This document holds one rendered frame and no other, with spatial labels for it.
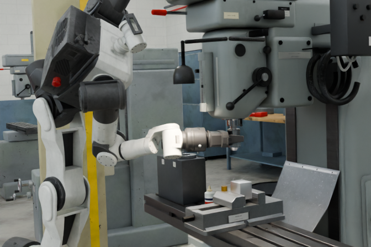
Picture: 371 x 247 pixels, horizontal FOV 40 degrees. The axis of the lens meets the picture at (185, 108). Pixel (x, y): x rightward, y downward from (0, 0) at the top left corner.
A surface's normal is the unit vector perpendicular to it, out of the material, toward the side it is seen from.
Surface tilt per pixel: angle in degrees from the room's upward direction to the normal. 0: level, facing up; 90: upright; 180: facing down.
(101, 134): 131
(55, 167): 90
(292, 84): 90
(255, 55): 90
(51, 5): 90
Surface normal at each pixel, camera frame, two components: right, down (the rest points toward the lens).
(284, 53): 0.47, 0.03
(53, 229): -0.54, 0.48
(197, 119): -0.88, 0.06
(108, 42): 0.64, -0.52
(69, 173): 0.78, 0.09
